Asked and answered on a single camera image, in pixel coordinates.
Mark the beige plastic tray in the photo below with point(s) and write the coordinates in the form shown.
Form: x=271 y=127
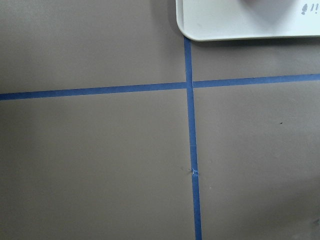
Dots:
x=224 y=20

